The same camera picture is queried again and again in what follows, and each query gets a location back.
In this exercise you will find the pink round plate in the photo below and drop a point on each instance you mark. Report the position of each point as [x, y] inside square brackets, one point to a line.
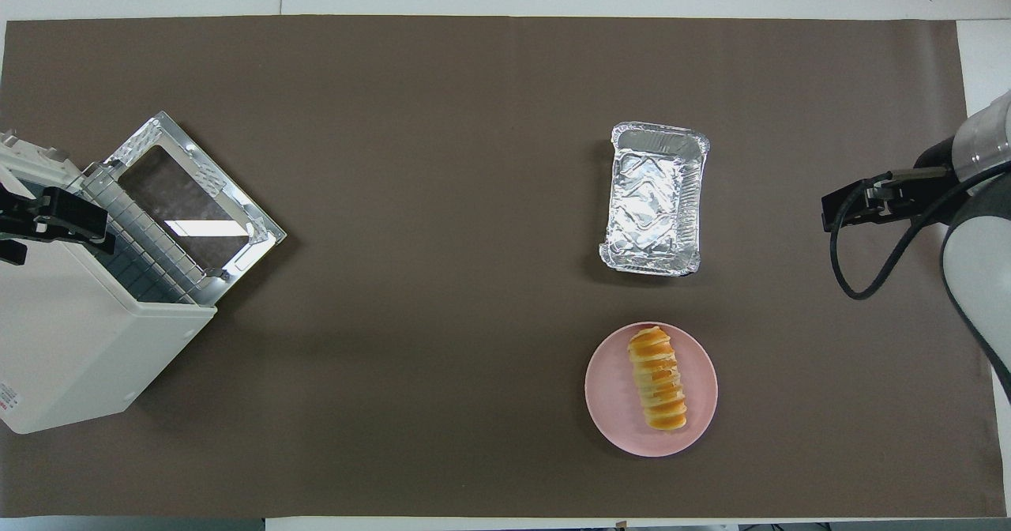
[612, 404]

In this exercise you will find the glass oven door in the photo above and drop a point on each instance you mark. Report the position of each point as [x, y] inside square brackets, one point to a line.
[237, 207]

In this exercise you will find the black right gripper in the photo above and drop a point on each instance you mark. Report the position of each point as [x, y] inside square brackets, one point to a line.
[849, 203]

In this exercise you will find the striped golden bread loaf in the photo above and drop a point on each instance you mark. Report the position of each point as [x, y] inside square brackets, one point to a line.
[657, 381]

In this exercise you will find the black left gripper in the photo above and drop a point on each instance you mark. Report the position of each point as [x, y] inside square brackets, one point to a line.
[63, 211]

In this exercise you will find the aluminium foil tray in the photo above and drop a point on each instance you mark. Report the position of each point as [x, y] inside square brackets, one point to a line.
[652, 199]

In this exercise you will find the white toaster oven body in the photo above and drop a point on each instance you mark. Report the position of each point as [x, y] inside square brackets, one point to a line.
[71, 341]

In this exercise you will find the brown table mat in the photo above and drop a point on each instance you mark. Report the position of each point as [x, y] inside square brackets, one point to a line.
[474, 199]

